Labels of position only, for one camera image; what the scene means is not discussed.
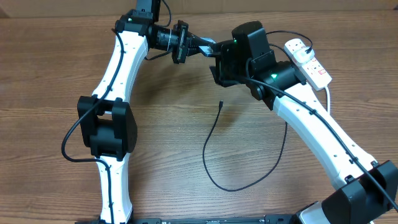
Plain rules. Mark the white power strip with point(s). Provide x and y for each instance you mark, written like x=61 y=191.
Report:
x=313 y=71

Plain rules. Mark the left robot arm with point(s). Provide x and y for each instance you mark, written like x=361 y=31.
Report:
x=107 y=123

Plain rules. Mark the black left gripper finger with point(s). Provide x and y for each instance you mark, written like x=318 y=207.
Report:
x=196 y=41
x=194 y=50

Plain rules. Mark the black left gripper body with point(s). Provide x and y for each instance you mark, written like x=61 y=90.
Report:
x=179 y=46

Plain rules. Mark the Samsung Galaxy smartphone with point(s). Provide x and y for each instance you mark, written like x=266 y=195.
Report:
x=208 y=48

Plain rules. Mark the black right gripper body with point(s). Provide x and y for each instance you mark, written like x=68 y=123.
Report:
x=231 y=70

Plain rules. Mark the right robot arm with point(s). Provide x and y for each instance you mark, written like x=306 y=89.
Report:
x=364 y=188

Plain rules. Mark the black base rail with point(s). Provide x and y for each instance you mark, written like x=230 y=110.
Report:
x=267 y=219

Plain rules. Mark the white charger plug adapter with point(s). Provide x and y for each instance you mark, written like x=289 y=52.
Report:
x=303 y=55

